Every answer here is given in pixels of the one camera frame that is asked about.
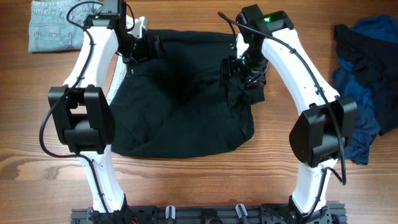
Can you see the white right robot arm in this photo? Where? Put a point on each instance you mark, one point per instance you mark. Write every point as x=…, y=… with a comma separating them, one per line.
x=325, y=119

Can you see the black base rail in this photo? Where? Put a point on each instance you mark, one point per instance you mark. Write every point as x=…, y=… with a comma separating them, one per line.
x=205, y=214

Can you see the blue garment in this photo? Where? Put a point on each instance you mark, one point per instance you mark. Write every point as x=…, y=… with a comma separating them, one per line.
x=366, y=127

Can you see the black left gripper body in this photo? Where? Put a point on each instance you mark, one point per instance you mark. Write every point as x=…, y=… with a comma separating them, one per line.
x=134, y=49

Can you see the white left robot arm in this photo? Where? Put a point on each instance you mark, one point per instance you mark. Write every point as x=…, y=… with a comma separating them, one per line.
x=82, y=116

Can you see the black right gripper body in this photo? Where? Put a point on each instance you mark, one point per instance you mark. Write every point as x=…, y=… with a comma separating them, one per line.
x=249, y=68

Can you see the black shorts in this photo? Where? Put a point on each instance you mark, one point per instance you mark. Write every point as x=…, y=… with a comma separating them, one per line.
x=176, y=106

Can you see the folded light blue jeans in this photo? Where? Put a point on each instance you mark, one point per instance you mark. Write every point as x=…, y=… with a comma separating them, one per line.
x=50, y=29

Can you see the dark navy garment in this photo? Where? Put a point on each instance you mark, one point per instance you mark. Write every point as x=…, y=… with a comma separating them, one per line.
x=374, y=65

